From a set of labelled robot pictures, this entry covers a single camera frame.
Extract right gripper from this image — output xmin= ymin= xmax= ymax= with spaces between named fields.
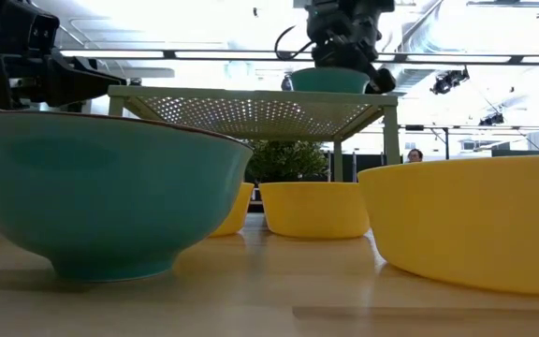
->
xmin=281 ymin=0 xmax=398 ymax=95

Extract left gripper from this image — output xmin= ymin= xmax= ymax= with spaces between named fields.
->
xmin=0 ymin=51 xmax=128 ymax=111

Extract long ceiling light strip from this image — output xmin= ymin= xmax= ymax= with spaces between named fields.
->
xmin=58 ymin=49 xmax=539 ymax=66

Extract black room partition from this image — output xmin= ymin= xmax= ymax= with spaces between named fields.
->
xmin=342 ymin=153 xmax=386 ymax=183

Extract green perforated metal shelf rack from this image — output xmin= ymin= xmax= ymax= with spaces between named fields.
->
xmin=107 ymin=83 xmax=401 ymax=183

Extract potted green plant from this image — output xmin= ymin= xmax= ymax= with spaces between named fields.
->
xmin=245 ymin=139 xmax=330 ymax=184

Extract black computer monitor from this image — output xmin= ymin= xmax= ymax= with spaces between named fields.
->
xmin=491 ymin=149 xmax=539 ymax=157

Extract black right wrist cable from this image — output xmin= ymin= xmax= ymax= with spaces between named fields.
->
xmin=274 ymin=25 xmax=316 ymax=62

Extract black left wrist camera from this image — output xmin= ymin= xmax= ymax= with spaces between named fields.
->
xmin=0 ymin=0 xmax=61 ymax=55

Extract black ceiling-hung camera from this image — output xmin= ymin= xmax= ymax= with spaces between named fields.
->
xmin=430 ymin=66 xmax=471 ymax=96
xmin=478 ymin=111 xmax=505 ymax=127

